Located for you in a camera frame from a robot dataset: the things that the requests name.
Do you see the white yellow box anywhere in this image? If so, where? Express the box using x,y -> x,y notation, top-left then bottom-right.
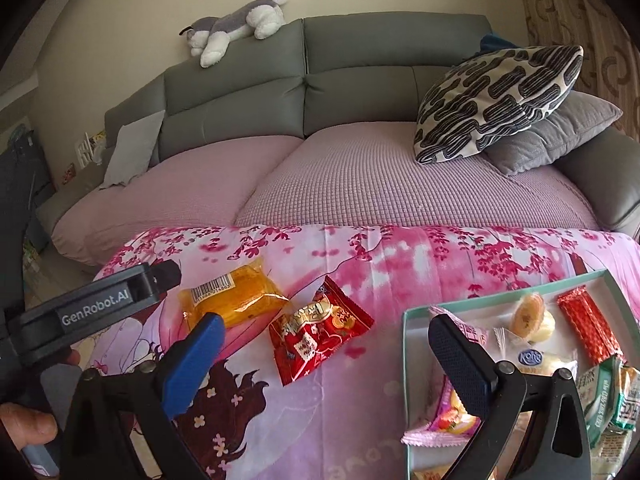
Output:
74,130 -> 108,166

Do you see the purple swiss roll packet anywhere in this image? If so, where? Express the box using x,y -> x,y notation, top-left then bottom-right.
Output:
401,307 -> 488,448

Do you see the grey white plush toy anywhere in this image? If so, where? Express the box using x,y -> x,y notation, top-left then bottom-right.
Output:
179,0 -> 291,68

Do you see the red patterned snack packet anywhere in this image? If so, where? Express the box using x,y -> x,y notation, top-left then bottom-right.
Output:
556,285 -> 625,366

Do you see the cream white snack packet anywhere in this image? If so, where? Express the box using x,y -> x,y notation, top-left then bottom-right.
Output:
590,422 -> 633,480

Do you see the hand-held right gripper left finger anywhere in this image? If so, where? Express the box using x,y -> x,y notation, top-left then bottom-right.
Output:
59,311 -> 226,480

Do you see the black white patterned pillow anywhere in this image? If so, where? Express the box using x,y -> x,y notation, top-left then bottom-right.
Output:
413,45 -> 585,166

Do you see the teal shallow cardboard box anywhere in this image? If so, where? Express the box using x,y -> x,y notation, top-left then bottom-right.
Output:
400,269 -> 640,480

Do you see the beige bread packet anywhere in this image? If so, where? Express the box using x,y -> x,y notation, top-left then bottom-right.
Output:
412,464 -> 453,480

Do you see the orange translucent snack packet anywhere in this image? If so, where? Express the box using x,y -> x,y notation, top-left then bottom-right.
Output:
178,256 -> 291,333

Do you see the small pale pastry packet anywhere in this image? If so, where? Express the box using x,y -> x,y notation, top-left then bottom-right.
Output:
532,310 -> 558,346

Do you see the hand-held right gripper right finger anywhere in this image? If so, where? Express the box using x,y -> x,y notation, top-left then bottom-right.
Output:
428,312 -> 593,480

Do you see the person's left hand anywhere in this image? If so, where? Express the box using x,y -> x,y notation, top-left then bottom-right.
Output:
0,404 -> 58,454

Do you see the small orange pastry packet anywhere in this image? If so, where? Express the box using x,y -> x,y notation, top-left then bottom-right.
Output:
509,292 -> 546,336

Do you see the patterned beige curtain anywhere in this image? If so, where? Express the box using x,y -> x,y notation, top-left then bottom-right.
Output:
510,0 -> 640,126

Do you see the blue cloth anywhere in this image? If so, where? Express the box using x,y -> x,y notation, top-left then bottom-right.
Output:
479,32 -> 523,56

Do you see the grey sofa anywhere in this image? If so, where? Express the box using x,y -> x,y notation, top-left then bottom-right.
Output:
35,14 -> 640,241

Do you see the dark furniture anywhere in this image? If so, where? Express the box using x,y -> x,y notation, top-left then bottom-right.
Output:
0,127 -> 56,311

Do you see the grey pillow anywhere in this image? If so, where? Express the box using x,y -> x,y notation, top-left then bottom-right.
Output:
482,91 -> 624,177

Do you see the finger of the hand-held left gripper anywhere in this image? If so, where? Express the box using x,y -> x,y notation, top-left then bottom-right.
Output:
146,259 -> 183,294

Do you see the light grey cushion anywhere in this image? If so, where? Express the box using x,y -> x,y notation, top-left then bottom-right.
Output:
98,109 -> 166,191

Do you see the clear steamed cake packet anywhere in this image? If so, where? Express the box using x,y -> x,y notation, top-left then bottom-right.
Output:
492,327 -> 578,378

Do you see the red festive snack packet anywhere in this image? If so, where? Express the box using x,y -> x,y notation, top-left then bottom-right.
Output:
268,275 -> 376,387

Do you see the green white snack packet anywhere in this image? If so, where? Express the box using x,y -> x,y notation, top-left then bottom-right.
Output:
612,362 -> 640,433
575,355 -> 621,448

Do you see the pink printed blanket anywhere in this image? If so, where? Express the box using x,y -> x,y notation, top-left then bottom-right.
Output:
85,222 -> 640,480

